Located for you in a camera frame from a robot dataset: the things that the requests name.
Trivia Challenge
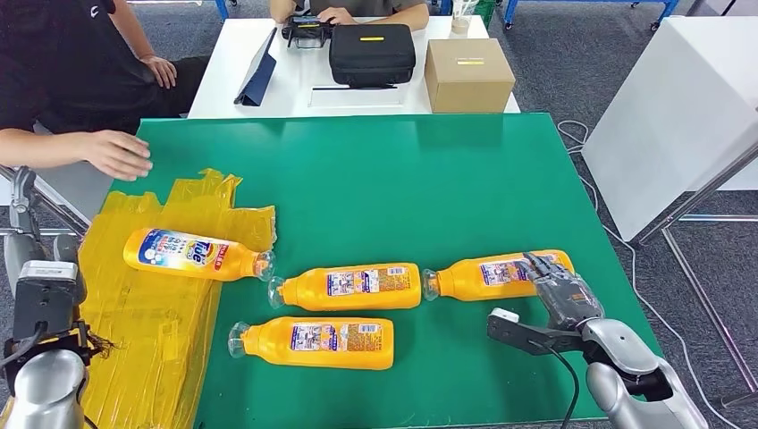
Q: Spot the person's right hand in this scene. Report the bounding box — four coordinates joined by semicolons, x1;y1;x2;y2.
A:
82;130;154;181

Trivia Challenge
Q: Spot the person's left hand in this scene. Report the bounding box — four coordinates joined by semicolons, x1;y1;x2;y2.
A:
139;55;178;90

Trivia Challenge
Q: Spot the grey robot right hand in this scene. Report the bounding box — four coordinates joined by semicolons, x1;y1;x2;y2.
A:
515;251;605;332

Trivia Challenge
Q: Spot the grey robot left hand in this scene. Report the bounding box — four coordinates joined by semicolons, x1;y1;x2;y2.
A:
3;165;88;303

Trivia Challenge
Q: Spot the orange detergent bottle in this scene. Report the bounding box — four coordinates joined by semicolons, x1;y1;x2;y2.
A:
267;263;423;313
228;316;396;372
422;249;576;303
122;227;276;283

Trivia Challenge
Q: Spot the tablet with dark blue cover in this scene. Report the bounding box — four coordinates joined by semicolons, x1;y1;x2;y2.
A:
232;28;278;108

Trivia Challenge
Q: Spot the person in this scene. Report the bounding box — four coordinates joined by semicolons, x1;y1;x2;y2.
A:
267;0;431;34
0;0;211;181

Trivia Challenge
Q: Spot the white desk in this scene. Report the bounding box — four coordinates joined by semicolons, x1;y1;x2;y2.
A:
187;15;522;121

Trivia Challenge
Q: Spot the black handheld controller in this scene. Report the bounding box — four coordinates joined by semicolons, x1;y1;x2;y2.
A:
280;15;338;50

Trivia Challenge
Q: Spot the yellow taped cardboard sheet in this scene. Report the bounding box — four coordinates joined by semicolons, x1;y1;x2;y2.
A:
0;168;278;429

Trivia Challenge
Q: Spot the large white table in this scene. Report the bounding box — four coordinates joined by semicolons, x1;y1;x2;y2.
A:
581;16;758;242

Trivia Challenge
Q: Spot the black carrying case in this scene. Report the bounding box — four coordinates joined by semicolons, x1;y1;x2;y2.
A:
329;23;417;88

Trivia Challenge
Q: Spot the brown cardboard box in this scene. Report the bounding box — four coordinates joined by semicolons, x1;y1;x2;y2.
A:
424;38;517;114

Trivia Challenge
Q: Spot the clear plastic cup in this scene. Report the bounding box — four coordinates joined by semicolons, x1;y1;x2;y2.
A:
448;0;478;38

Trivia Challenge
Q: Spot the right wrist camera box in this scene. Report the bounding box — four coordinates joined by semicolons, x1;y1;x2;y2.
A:
487;307;587;358

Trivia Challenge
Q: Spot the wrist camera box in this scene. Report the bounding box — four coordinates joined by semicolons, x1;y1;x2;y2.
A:
12;260;81;343
487;307;587;358

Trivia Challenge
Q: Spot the white floor cable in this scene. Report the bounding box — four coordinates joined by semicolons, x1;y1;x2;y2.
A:
555;120;741;429

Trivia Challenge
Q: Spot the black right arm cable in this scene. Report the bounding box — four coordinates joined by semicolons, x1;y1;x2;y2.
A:
526;338;580;429

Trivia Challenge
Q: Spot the short blue metal frame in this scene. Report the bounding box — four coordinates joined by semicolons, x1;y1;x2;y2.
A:
127;0;229;23

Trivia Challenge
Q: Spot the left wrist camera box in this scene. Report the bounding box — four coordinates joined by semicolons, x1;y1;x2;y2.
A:
12;260;81;343

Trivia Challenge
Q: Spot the metal table frame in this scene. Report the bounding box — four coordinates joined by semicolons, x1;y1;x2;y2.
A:
633;136;758;409

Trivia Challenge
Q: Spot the long blue metal frame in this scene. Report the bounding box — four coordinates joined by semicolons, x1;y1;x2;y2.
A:
500;0;679;32

